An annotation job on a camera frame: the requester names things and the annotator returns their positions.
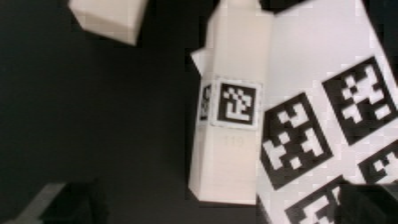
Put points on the white desk leg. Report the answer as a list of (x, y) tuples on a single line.
[(110, 17)]

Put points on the white desk leg angled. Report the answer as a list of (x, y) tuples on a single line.
[(231, 61)]

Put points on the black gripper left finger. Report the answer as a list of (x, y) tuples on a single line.
[(69, 203)]

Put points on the fiducial marker sheet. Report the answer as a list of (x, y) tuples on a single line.
[(328, 143)]

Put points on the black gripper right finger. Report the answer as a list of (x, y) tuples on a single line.
[(367, 204)]

